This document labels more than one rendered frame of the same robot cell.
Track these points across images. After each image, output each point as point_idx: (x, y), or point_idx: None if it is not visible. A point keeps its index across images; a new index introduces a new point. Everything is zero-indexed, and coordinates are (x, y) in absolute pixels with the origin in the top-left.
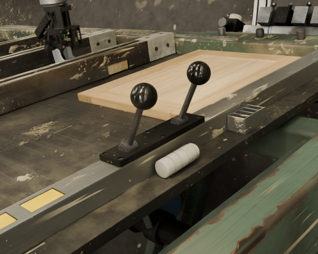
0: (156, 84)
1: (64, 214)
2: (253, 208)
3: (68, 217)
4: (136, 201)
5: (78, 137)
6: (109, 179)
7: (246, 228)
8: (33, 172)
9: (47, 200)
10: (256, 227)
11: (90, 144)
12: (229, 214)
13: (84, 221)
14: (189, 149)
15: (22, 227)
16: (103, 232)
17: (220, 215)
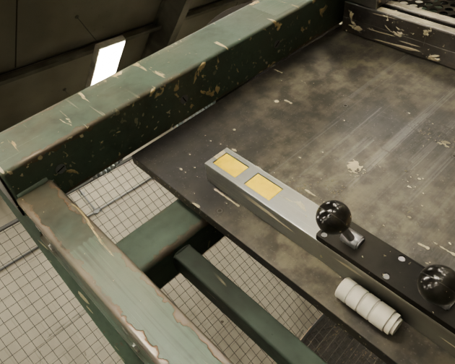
0: None
1: (258, 209)
2: (186, 354)
3: (261, 214)
4: (291, 268)
5: None
6: (300, 232)
7: (157, 341)
8: (366, 170)
9: (261, 189)
10: (157, 350)
11: (439, 209)
12: (183, 330)
13: (264, 228)
14: (378, 315)
15: (230, 184)
16: (245, 245)
17: (183, 322)
